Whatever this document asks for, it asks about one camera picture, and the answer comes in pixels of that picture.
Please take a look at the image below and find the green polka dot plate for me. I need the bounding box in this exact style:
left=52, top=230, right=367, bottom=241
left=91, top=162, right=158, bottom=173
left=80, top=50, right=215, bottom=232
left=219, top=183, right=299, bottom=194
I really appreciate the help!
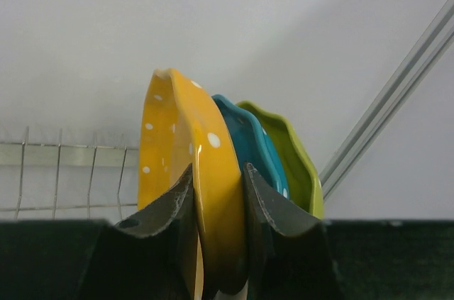
left=237, top=101, right=324, bottom=219

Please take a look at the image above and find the stainless steel dish rack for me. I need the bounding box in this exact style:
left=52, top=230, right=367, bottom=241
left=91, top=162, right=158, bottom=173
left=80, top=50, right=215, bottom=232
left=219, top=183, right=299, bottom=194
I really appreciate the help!
left=1, top=127, right=138, bottom=223

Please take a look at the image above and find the orange polka dot plate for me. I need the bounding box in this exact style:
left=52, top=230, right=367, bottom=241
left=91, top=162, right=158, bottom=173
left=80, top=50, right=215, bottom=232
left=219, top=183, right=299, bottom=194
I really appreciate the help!
left=138, top=68, right=248, bottom=294

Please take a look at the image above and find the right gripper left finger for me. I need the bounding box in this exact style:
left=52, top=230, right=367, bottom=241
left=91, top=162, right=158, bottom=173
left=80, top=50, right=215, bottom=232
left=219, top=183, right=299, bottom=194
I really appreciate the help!
left=1, top=167, right=197, bottom=299

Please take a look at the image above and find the blue polka dot plate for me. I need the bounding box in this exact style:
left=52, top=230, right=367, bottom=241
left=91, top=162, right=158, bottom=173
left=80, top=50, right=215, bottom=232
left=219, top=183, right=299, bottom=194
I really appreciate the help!
left=212, top=94, right=290, bottom=199

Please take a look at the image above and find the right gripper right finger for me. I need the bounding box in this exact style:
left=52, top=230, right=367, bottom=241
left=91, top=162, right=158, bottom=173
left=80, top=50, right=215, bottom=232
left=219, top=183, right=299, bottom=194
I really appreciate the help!
left=243, top=163, right=453, bottom=299

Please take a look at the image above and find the aluminium corner frame post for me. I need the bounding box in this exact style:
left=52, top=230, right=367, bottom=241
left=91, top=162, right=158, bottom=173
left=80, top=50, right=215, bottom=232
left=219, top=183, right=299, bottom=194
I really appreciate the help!
left=320, top=0, right=453, bottom=200

